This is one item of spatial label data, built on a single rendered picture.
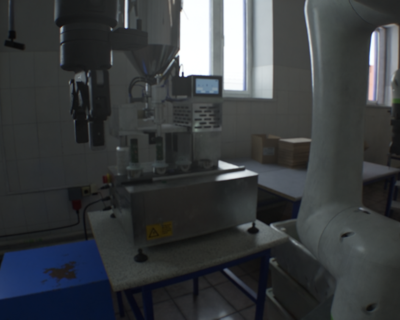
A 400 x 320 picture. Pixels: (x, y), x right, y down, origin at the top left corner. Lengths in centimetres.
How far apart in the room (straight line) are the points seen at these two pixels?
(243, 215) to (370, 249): 95
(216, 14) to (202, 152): 255
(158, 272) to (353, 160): 77
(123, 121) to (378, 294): 109
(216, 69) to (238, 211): 248
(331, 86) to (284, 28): 330
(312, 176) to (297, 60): 339
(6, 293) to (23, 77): 179
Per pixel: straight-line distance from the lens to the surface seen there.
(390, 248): 41
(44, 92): 261
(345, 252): 44
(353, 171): 52
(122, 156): 129
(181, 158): 123
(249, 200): 130
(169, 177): 117
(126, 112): 124
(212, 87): 136
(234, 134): 319
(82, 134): 48
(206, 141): 136
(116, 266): 111
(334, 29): 51
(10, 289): 139
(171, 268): 107
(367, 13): 46
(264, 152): 280
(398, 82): 119
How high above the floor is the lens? 133
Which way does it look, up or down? 11 degrees down
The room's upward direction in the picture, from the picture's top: straight up
